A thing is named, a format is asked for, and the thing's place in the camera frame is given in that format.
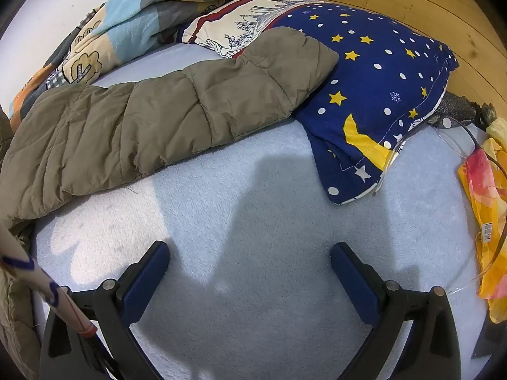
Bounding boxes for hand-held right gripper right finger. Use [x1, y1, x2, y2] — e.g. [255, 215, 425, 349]
[330, 241, 462, 380]

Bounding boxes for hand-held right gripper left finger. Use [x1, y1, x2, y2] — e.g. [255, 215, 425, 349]
[39, 241, 172, 380]

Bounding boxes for olive quilted jacket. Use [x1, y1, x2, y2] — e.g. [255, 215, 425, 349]
[0, 27, 340, 380]

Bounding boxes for yellow pink floral cloth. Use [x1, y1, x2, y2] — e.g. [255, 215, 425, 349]
[457, 117, 507, 323]

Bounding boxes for dark patterned pouch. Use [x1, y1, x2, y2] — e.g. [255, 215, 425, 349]
[430, 91, 496, 129]

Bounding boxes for navy star print pillow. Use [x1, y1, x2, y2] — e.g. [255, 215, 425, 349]
[273, 2, 460, 206]

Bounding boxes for patchwork fleece blanket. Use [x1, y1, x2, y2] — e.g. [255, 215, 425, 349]
[9, 0, 278, 129]

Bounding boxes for white building print pillow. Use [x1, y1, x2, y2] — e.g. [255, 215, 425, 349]
[178, 0, 305, 60]

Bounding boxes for wooden headboard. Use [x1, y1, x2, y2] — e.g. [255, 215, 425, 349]
[234, 0, 507, 127]

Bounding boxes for clear frame eyeglasses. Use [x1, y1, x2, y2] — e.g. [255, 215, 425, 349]
[372, 117, 492, 199]

